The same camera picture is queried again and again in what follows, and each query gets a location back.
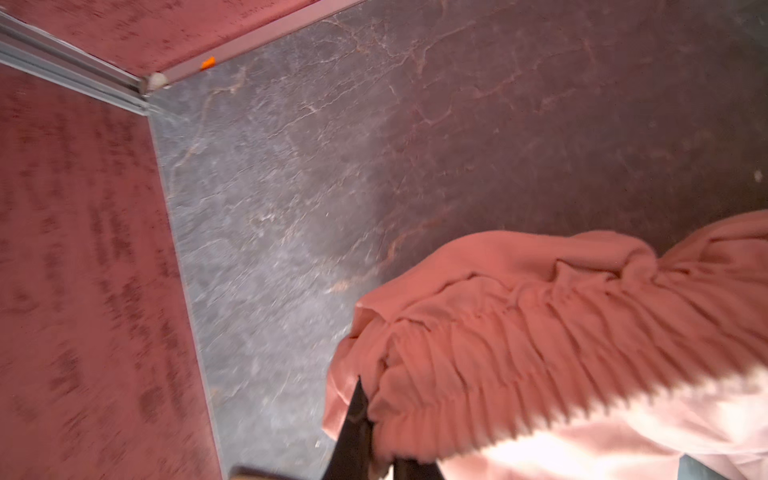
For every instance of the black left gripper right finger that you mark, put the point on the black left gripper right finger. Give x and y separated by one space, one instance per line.
413 470

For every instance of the aluminium corner post left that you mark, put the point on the aluminium corner post left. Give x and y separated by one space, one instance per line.
32 50

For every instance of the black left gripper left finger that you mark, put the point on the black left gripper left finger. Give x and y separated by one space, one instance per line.
352 456

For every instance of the pink shorts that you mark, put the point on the pink shorts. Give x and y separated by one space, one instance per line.
506 355

